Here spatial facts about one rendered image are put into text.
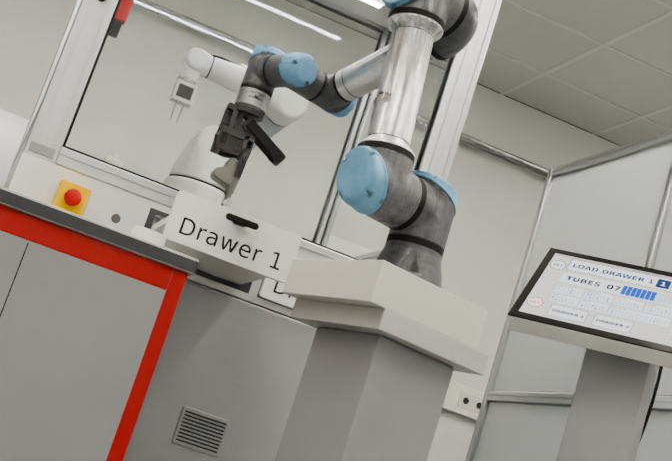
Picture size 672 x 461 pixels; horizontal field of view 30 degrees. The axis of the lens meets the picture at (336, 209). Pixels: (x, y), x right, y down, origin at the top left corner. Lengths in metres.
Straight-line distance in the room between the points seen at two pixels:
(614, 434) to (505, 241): 3.88
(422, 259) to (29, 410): 0.78
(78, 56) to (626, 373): 1.51
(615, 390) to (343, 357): 0.92
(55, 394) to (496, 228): 4.73
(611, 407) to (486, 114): 4.02
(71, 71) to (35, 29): 3.35
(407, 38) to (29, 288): 0.87
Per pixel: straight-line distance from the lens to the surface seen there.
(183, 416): 2.98
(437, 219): 2.43
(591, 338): 3.00
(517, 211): 6.90
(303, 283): 2.40
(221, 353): 3.00
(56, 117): 2.99
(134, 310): 2.37
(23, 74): 6.30
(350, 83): 2.78
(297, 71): 2.73
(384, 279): 2.24
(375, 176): 2.32
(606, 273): 3.20
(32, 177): 2.96
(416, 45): 2.47
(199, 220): 2.66
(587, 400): 3.08
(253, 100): 2.81
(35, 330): 2.34
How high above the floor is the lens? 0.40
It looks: 13 degrees up
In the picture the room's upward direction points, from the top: 18 degrees clockwise
